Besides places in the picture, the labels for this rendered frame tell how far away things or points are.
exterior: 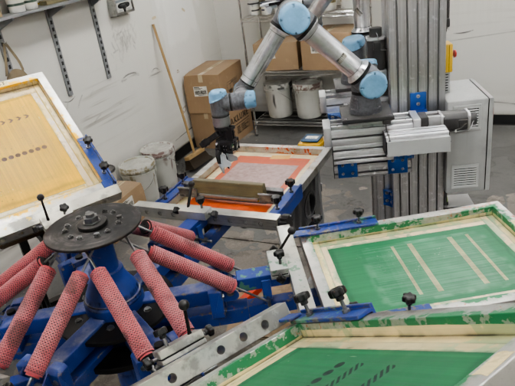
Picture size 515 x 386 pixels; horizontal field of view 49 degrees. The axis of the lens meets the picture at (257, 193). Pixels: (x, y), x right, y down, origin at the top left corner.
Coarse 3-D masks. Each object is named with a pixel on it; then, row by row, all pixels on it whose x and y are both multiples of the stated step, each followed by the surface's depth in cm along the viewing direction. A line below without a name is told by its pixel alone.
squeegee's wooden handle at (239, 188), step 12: (192, 180) 256; (204, 180) 254; (216, 180) 252; (228, 180) 251; (204, 192) 257; (216, 192) 254; (228, 192) 251; (240, 192) 248; (252, 192) 245; (264, 192) 244
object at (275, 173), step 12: (264, 168) 284; (276, 168) 282; (288, 168) 280; (300, 168) 278; (252, 180) 273; (264, 180) 271; (276, 180) 269; (228, 204) 252; (240, 204) 251; (252, 204) 249; (264, 204) 247
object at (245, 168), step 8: (240, 160) 298; (248, 160) 296; (256, 160) 295; (264, 160) 294; (232, 168) 289; (240, 168) 288; (248, 168) 286; (256, 168) 285; (224, 176) 281; (232, 176) 280; (240, 176) 279; (248, 176) 278; (192, 200) 261; (208, 200) 259; (216, 200) 258; (224, 208) 249
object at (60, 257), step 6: (30, 234) 252; (36, 234) 253; (42, 234) 255; (12, 240) 249; (18, 240) 249; (24, 240) 251; (42, 240) 253; (0, 246) 246; (6, 246) 247; (54, 252) 240; (60, 258) 234; (66, 258) 233
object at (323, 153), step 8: (240, 144) 310; (248, 144) 308; (256, 144) 307; (264, 144) 305; (264, 152) 303; (272, 152) 301; (280, 152) 299; (288, 152) 297; (296, 152) 295; (304, 152) 293; (312, 152) 291; (320, 152) 284; (328, 152) 284; (216, 160) 293; (320, 160) 275; (208, 168) 284; (216, 168) 292; (312, 168) 267; (320, 168) 275; (192, 176) 278; (200, 176) 278; (304, 176) 261; (312, 176) 264; (296, 184) 254; (304, 184) 256; (176, 200) 260
